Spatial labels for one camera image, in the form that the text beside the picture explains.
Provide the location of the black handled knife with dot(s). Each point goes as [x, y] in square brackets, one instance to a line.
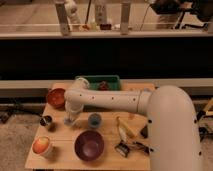
[145, 148]

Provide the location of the purple bowl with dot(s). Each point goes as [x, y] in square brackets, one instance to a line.
[89, 145]

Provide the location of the banana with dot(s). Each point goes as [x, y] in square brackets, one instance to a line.
[124, 130]

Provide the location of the black rectangular block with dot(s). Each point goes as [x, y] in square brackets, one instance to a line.
[144, 132]

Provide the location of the small metal cup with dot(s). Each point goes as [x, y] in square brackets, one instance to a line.
[47, 122]

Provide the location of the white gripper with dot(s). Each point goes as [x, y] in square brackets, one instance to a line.
[73, 109]

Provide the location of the wooden table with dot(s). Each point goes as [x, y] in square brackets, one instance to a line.
[63, 138]

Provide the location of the blue cup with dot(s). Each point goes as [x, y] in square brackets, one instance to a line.
[94, 120]

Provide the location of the green tray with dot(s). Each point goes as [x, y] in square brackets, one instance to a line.
[111, 81]

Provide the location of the brown item in tray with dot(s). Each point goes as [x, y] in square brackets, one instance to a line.
[103, 86]

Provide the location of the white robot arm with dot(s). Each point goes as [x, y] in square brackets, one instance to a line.
[173, 131]

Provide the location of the orange-red bowl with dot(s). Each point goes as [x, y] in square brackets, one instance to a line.
[55, 98]

